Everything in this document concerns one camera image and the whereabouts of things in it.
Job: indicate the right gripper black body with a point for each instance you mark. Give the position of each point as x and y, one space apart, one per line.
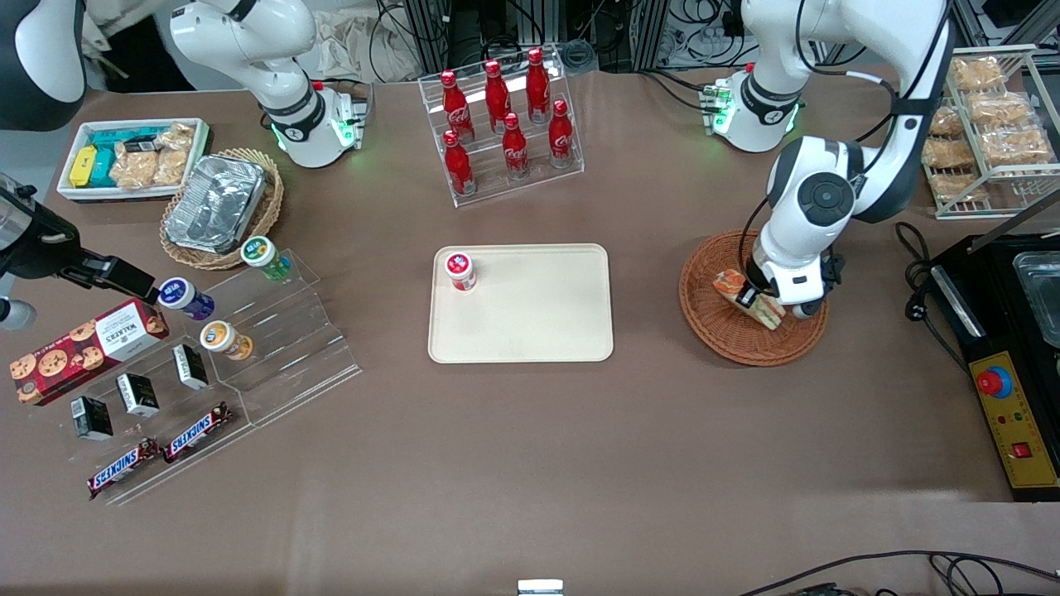
40 251

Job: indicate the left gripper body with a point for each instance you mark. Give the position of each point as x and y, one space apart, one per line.
757 286

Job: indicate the triangular sandwich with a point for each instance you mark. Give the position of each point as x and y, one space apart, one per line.
729 285

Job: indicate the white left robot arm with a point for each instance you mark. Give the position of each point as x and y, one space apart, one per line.
820 199

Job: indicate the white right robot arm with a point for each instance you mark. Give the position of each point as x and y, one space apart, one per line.
248 41

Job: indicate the brown wicker basket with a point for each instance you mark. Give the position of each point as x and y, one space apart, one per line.
745 343

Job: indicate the aluminium foil tray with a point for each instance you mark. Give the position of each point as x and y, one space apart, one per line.
215 203

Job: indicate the light wicker basket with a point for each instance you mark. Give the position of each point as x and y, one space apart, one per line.
267 217

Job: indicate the beige plastic tray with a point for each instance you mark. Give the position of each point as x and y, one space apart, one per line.
530 314

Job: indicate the metal tray in machine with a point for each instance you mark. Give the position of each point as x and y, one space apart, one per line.
1042 298

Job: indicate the white plastic bin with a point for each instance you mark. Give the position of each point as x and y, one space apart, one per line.
74 193

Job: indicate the purple lid jar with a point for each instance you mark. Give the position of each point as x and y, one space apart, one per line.
184 298

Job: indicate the red Walkers shortbread box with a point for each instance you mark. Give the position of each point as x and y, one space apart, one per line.
83 352

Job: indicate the yellow packet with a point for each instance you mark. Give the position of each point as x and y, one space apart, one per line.
83 165

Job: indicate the teal box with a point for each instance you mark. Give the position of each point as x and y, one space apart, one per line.
112 135
104 170

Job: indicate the cracker snack bag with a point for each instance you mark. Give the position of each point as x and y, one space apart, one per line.
174 157
132 171

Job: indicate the small black box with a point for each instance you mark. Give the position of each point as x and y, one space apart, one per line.
137 395
91 417
190 367

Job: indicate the orange lid jar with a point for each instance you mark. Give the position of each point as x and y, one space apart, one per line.
224 339

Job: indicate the green lid jar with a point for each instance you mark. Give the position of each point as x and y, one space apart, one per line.
263 255

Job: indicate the clear acrylic stepped shelf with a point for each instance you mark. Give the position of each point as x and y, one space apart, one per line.
166 426
290 356

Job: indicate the Snickers bar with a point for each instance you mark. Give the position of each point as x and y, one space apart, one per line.
122 469
197 432

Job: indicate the packed bread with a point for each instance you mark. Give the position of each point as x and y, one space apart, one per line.
946 121
975 73
958 187
1014 146
998 108
946 153

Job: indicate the black machine with yellow panel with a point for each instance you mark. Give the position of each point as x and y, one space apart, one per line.
985 314

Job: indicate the person in beige clothing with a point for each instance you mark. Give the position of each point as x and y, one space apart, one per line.
103 21

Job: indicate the red cola bottle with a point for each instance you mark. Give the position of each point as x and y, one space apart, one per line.
497 95
515 147
538 83
454 103
458 164
561 134

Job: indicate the red emergency stop button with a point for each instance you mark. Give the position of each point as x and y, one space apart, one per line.
993 382

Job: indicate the clear acrylic bottle rack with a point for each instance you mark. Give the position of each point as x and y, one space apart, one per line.
497 189

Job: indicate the black round spool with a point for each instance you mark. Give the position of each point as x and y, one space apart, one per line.
580 56

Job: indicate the red lid white jar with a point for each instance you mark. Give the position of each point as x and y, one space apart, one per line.
460 269

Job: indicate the small white device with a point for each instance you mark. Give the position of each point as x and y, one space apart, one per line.
540 588

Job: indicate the dark equipment rack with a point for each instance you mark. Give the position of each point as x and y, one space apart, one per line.
464 25

